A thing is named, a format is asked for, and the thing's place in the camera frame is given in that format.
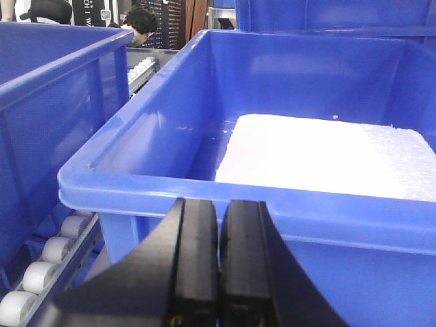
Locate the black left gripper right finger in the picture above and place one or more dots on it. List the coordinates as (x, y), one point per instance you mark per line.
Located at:
(262, 283)

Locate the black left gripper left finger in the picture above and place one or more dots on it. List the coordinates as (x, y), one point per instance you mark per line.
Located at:
(169, 279)

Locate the blue crate middle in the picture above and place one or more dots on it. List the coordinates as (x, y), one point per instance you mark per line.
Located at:
(374, 257)

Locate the blue crate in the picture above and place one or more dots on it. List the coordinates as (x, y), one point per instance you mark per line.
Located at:
(59, 85)
(374, 257)

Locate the blue crate left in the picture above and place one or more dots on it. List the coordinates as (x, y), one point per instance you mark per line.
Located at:
(59, 85)

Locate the person with black hair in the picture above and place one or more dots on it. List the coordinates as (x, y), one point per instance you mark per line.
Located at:
(142, 20)

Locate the blue crate upper background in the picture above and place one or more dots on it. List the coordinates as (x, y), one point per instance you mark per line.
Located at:
(411, 20)

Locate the black office chair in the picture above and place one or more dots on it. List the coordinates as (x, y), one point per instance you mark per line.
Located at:
(59, 11)

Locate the white roller conveyor rail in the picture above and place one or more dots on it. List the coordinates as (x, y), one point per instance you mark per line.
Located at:
(64, 261)

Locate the far white roller rail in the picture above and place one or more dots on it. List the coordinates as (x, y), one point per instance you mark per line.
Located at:
(140, 74)

